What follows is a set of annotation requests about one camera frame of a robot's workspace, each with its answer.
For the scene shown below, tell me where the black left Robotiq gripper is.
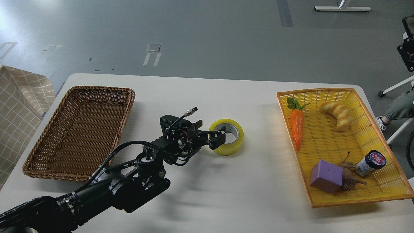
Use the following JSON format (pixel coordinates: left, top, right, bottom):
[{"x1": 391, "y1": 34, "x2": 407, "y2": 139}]
[{"x1": 160, "y1": 115, "x2": 227, "y2": 161}]

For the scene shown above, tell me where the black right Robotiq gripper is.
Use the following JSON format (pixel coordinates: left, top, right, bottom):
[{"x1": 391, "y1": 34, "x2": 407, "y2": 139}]
[{"x1": 397, "y1": 15, "x2": 414, "y2": 72}]

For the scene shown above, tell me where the yellow tape roll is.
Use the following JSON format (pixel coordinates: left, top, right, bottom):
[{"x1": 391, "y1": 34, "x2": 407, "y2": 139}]
[{"x1": 209, "y1": 118, "x2": 244, "y2": 156}]

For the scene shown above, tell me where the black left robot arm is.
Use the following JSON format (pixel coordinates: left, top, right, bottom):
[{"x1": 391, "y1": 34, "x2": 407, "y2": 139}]
[{"x1": 1, "y1": 107, "x2": 227, "y2": 233}]

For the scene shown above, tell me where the white stand base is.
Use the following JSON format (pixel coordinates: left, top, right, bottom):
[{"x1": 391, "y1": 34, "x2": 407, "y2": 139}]
[{"x1": 314, "y1": 0, "x2": 371, "y2": 12}]

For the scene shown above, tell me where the seated person in grey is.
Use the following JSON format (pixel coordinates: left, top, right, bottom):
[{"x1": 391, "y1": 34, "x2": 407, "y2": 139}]
[{"x1": 376, "y1": 87, "x2": 414, "y2": 131}]

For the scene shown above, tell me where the orange toy carrot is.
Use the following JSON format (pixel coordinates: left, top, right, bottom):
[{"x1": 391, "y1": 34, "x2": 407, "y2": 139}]
[{"x1": 287, "y1": 97, "x2": 309, "y2": 151}]

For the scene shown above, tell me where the toy bread croissant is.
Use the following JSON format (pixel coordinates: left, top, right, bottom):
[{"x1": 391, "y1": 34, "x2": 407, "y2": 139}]
[{"x1": 320, "y1": 102, "x2": 352, "y2": 132}]

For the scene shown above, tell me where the purple foam block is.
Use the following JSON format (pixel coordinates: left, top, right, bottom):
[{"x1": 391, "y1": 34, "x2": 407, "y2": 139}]
[{"x1": 310, "y1": 160, "x2": 343, "y2": 193}]

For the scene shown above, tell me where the brown wicker basket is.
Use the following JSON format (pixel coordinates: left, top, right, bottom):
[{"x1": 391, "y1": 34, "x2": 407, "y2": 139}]
[{"x1": 22, "y1": 86, "x2": 136, "y2": 182}]

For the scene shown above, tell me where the yellow plastic basket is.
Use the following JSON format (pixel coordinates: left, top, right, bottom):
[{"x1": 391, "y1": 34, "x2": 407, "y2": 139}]
[{"x1": 276, "y1": 88, "x2": 413, "y2": 208}]

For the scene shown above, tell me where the small dark-lidded jar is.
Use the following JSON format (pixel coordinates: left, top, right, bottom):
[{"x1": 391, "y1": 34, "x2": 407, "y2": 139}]
[{"x1": 355, "y1": 150, "x2": 387, "y2": 177}]

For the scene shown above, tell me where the brown toy root figure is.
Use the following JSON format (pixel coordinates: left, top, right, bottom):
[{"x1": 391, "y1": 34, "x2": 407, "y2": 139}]
[{"x1": 337, "y1": 151, "x2": 367, "y2": 192}]

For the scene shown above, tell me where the beige checkered cloth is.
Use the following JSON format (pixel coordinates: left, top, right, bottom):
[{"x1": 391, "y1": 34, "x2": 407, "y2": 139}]
[{"x1": 0, "y1": 65, "x2": 56, "y2": 187}]

